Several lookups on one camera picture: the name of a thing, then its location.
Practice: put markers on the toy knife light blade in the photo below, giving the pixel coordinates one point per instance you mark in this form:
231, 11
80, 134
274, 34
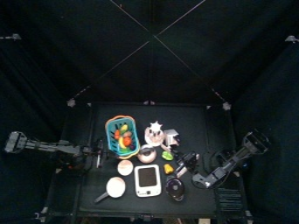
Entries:
182, 172

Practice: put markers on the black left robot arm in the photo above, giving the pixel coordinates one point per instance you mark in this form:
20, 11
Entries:
43, 145

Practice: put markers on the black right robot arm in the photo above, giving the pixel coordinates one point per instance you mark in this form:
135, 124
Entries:
235, 159

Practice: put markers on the green toy vegetable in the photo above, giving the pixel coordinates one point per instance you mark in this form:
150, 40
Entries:
167, 156

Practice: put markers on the teal basket orange rim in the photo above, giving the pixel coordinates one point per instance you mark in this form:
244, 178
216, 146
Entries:
112, 140

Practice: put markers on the yellow toy pepper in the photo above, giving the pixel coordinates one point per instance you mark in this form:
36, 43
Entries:
168, 169

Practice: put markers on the yellow toy banana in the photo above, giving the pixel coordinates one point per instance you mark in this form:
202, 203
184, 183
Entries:
122, 143

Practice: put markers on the orange toy carrot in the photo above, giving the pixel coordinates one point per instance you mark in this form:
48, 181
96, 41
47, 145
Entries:
116, 134

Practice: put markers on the orange toy tomato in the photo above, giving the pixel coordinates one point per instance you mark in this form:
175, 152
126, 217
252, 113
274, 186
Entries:
127, 141

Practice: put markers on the small beige round bowl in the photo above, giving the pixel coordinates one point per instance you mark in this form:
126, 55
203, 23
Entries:
124, 167

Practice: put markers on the black round disc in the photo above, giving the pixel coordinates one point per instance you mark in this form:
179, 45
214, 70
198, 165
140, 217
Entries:
175, 188

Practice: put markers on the purple toy grapes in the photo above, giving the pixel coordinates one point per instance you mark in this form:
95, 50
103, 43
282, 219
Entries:
132, 146

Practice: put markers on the grey white toy cube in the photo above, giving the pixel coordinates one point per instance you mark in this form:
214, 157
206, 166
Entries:
171, 136

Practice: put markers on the brown round bowl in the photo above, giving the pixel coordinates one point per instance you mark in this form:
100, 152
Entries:
147, 154

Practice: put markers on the yellow toy corn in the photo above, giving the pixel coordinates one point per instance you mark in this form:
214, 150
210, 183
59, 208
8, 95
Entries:
123, 128

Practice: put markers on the frying pan cream inside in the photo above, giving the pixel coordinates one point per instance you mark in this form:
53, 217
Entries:
115, 188

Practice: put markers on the white toy tablet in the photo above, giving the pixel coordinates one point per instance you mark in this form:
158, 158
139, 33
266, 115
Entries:
147, 180

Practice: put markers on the white star shaped toy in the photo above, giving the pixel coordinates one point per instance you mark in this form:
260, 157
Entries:
155, 127

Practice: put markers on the black label sheet white text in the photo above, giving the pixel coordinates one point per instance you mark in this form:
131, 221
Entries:
230, 198

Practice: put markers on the metal frame bracket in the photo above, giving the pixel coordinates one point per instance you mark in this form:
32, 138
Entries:
291, 38
71, 102
226, 106

